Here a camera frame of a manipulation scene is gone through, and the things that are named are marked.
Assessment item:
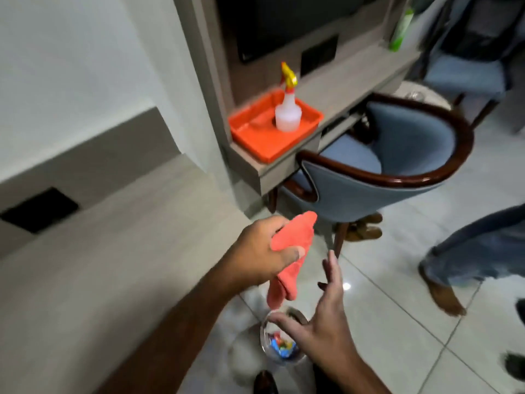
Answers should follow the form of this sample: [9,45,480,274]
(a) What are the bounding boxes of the person's right hand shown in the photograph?
[269,250,362,378]

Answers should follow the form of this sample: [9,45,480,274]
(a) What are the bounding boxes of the person's left hand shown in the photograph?
[221,215,307,289]

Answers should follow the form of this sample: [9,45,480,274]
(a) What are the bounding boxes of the pink cleaning cloth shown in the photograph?
[267,211,318,310]

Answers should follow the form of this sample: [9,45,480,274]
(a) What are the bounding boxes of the person's left forearm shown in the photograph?
[94,258,244,394]

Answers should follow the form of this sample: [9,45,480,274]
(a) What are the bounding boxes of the person's right forearm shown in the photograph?
[327,354,392,394]

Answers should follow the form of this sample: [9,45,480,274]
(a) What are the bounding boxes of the colourful rubbish pieces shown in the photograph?
[269,332,299,360]

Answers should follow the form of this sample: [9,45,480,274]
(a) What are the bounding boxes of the clear waste bin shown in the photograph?
[259,307,313,366]

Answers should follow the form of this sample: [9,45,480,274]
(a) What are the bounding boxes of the person's dark shoe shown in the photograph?
[253,369,280,394]

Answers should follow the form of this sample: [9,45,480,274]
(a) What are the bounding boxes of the orange plastic tray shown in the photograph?
[228,88,324,164]

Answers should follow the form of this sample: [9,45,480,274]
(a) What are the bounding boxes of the white spray bottle yellow trigger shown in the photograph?
[274,62,303,133]

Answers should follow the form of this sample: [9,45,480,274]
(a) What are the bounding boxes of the small black socket panel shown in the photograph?
[300,34,340,77]

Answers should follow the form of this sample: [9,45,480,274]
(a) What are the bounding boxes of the round white table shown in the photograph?
[393,80,453,112]

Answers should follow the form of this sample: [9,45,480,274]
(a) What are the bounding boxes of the black television screen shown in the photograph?
[215,0,395,64]

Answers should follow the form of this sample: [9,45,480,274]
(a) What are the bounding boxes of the green bottle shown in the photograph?
[388,7,415,52]

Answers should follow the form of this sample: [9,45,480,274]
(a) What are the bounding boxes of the large black socket panel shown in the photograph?
[0,187,80,234]

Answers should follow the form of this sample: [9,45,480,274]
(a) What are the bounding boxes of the blue upholstered chair dark legs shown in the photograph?
[410,0,525,130]

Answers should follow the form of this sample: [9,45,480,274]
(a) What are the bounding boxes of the blue armchair wooden frame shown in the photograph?
[267,92,475,259]

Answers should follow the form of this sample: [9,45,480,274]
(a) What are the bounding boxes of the wooden wall desk unit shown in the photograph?
[172,0,423,197]

